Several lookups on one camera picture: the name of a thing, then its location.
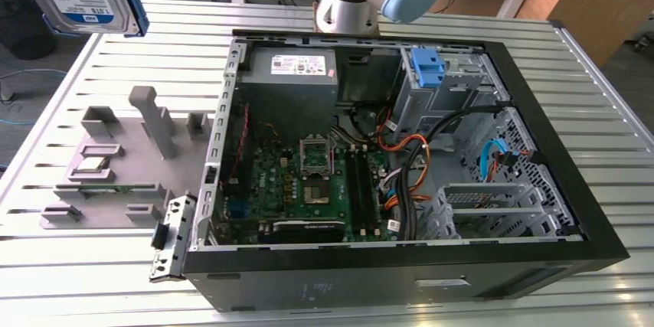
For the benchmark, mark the black PC case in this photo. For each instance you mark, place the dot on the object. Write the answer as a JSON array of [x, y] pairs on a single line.
[[358, 277]]

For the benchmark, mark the green RAM stick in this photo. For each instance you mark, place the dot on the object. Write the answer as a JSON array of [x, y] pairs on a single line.
[[112, 189]]

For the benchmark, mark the empty blue drive carrier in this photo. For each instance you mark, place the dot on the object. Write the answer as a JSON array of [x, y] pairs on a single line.
[[426, 70]]

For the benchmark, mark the grey parts rack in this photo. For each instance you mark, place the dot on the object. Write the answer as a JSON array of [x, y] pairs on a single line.
[[127, 189]]

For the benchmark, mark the black mesh waste bin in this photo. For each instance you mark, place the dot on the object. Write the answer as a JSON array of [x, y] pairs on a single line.
[[26, 40]]

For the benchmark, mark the CPU socket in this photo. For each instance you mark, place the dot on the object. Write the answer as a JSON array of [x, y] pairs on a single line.
[[317, 193]]

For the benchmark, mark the metal card retention bracket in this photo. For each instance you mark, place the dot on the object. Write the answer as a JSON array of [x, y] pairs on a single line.
[[174, 235]]

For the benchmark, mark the metal drive cage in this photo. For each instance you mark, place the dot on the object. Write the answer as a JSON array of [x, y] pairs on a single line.
[[460, 86]]

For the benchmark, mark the grey power supply unit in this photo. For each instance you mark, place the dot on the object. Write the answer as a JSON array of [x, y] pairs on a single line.
[[286, 105]]

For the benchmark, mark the green motherboard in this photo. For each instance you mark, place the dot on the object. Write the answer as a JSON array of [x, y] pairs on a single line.
[[275, 189]]

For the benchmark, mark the black RAM slot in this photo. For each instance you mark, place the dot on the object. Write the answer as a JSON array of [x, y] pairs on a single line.
[[366, 189], [358, 189], [371, 189]]

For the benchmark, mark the black graphics card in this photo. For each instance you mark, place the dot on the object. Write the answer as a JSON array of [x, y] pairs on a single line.
[[306, 227]]

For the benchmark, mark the metal disk bay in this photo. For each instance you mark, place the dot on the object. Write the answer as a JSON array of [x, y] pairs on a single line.
[[490, 211]]

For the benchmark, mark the silver CPU chip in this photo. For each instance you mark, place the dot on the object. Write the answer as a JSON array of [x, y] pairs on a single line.
[[91, 165]]

